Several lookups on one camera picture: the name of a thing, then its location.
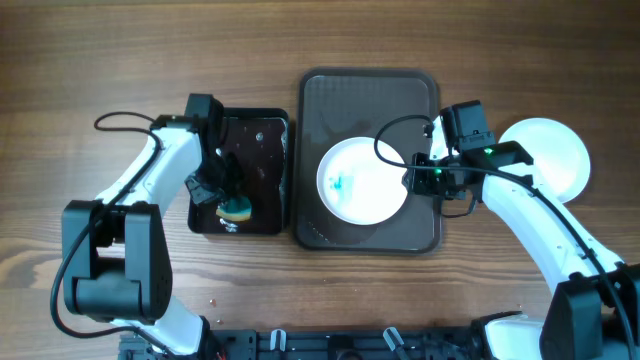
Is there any green yellow sponge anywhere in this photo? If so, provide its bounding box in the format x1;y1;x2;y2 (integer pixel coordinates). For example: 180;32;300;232
216;196;252;222

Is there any white plate top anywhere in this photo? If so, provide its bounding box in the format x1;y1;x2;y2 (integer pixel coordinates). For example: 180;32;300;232
316;137;408;225

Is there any white plate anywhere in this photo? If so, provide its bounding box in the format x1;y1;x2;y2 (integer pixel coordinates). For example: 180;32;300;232
316;137;408;225
500;118;591;203

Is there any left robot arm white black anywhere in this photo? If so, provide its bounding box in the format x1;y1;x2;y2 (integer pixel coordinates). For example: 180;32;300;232
50;111;252;359

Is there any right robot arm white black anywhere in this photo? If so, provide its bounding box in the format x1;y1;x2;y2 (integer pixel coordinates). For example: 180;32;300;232
403;141;639;359

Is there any black water basin tray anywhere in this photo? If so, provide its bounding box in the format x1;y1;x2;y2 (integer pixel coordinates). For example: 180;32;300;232
187;108;290;235

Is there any large brown serving tray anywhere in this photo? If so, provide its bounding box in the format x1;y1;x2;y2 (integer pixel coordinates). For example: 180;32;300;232
291;68;443;255

